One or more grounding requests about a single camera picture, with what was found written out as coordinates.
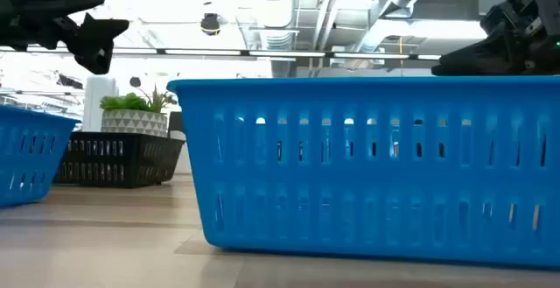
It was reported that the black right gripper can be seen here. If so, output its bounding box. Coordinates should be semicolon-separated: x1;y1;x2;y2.
431;0;560;77

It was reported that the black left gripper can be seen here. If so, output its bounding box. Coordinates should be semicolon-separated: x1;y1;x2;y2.
0;0;130;75

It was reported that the blue plastic basket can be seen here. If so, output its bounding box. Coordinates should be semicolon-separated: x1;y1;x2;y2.
165;75;560;268
0;104;81;209

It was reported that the black plastic basket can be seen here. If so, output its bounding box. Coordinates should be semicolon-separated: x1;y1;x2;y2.
54;130;186;189

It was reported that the white building column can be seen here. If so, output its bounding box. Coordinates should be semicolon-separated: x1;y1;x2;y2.
81;75;119;134

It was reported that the green succulent plant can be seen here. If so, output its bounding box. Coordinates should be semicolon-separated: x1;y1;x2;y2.
98;84;176;114

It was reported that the black computer monitor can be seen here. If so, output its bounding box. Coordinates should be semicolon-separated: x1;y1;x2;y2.
167;111;185;139

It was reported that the overhead LED light bar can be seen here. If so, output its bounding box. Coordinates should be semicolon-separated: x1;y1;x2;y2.
0;46;443;61

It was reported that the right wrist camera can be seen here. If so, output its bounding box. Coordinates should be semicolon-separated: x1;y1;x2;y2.
479;0;543;38

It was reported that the black overhead camera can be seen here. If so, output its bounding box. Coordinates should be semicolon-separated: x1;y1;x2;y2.
199;12;222;37

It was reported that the ribbed silver ventilation duct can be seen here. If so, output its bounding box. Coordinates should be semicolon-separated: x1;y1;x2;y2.
251;0;298;79

